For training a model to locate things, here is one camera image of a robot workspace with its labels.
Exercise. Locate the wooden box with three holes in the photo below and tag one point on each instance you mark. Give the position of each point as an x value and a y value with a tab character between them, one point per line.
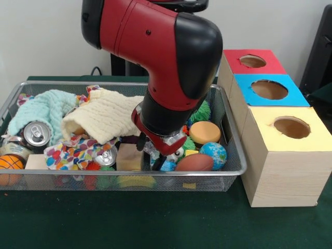
285	176

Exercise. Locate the black upright panel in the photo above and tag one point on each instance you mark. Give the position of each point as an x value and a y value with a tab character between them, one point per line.
321	52

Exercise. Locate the dark blue labelled packet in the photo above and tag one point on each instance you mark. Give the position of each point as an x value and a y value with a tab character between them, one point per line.
167	166

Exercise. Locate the colourful spotted cloth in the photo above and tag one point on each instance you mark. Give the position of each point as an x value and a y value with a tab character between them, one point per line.
70	155

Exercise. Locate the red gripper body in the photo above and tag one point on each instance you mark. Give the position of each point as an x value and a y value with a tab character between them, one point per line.
166	149

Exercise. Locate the dark green table cloth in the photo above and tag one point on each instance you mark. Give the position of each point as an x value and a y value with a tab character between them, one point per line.
155	220
321	98

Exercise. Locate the blue globe ball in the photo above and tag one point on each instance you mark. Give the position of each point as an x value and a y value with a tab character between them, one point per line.
213	155

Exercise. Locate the mint green cloth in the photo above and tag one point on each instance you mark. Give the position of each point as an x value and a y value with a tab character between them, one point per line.
46	106

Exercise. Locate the orange mini basketball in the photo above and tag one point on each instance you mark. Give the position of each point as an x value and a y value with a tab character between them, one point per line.
11	162

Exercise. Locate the clear mesh bin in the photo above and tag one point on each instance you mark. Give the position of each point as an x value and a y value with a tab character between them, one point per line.
52	85

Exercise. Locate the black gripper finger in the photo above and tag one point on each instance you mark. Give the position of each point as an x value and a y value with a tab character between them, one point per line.
158	163
141	142

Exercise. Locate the cream waffle cloth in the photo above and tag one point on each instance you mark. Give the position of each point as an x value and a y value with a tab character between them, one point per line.
109	116

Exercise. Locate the brown toy football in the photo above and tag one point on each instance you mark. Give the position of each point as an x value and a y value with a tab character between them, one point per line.
194	163

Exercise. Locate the silver drink can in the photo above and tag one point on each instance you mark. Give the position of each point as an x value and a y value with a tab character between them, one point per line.
106	157
36	135

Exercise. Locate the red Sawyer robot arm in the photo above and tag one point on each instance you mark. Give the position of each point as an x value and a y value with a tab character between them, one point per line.
160	52

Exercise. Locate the orange sponge disc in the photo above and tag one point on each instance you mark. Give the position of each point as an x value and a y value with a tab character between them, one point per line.
205	132

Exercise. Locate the plain wooden block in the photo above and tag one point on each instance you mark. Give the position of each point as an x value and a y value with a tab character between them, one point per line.
36	162

